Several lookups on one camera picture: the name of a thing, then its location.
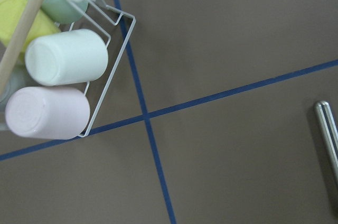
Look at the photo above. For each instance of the white wire cup rack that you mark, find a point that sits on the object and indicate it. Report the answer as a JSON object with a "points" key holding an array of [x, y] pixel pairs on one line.
{"points": [[114, 16]]}

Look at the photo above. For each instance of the pink cup on rack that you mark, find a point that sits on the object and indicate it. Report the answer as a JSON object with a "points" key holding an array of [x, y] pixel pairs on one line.
{"points": [[47, 112]]}

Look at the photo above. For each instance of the white cup on rack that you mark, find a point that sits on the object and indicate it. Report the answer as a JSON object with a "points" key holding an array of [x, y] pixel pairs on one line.
{"points": [[66, 58]]}

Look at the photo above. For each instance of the steel muddler black tip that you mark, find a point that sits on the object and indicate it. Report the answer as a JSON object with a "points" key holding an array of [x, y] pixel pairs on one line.
{"points": [[329, 132]]}

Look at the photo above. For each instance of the wooden rack handle rod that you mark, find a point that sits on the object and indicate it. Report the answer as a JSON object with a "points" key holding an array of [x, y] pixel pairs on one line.
{"points": [[16, 43]]}

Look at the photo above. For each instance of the yellow cup on rack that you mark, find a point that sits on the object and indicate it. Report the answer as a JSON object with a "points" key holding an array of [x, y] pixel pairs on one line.
{"points": [[11, 12]]}

